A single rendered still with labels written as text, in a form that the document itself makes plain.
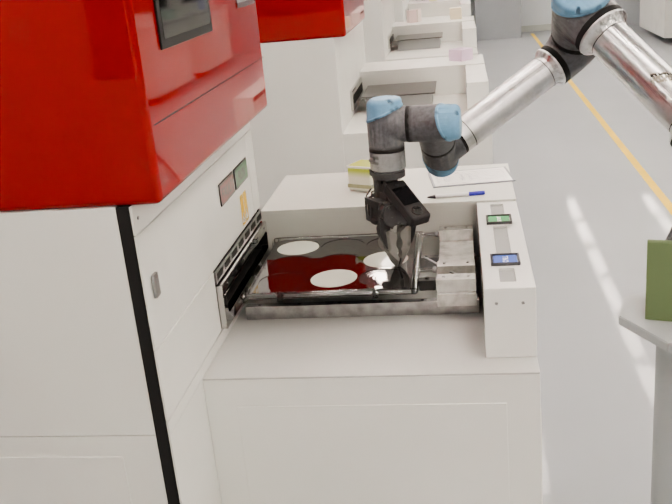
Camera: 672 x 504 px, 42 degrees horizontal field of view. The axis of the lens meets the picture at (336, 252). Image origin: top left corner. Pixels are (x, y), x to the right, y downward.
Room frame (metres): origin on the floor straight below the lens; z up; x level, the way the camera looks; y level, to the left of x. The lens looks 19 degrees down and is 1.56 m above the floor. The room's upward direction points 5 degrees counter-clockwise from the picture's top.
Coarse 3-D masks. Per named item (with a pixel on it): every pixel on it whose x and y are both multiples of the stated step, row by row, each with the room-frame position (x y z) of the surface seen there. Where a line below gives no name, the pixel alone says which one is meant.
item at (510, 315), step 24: (480, 216) 1.90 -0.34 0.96; (480, 240) 1.73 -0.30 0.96; (504, 240) 1.73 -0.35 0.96; (528, 264) 1.57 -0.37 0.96; (504, 288) 1.46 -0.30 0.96; (528, 288) 1.45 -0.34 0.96; (504, 312) 1.46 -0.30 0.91; (528, 312) 1.45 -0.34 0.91; (504, 336) 1.46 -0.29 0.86; (528, 336) 1.45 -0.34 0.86
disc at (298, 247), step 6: (282, 246) 2.00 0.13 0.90; (288, 246) 1.99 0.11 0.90; (294, 246) 1.99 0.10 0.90; (300, 246) 1.98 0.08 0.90; (306, 246) 1.98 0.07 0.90; (312, 246) 1.98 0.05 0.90; (318, 246) 1.97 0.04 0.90; (282, 252) 1.95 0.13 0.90; (288, 252) 1.95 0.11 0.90; (294, 252) 1.94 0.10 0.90; (300, 252) 1.94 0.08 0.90; (306, 252) 1.94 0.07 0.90
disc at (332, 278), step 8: (328, 272) 1.79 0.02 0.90; (336, 272) 1.78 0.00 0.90; (344, 272) 1.78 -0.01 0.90; (352, 272) 1.77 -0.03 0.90; (312, 280) 1.75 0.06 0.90; (320, 280) 1.74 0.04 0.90; (328, 280) 1.74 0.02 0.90; (336, 280) 1.73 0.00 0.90; (344, 280) 1.73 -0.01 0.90; (352, 280) 1.72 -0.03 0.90
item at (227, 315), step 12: (264, 228) 2.06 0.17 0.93; (252, 240) 1.94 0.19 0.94; (264, 240) 2.08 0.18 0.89; (240, 252) 1.85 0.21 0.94; (264, 252) 2.05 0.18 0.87; (240, 264) 1.81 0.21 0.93; (252, 264) 1.97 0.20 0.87; (228, 276) 1.71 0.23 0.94; (252, 276) 1.90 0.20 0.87; (216, 288) 1.65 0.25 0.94; (228, 288) 1.70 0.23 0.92; (240, 288) 1.81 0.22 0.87; (240, 300) 1.77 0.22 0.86; (228, 312) 1.67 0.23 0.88; (228, 324) 1.66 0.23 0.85
